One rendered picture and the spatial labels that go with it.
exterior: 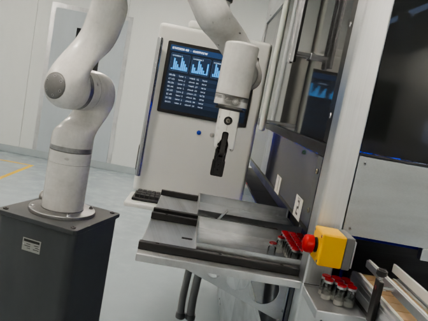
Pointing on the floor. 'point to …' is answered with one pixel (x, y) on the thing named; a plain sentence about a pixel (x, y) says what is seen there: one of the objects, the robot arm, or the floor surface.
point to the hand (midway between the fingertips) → (217, 167)
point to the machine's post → (344, 136)
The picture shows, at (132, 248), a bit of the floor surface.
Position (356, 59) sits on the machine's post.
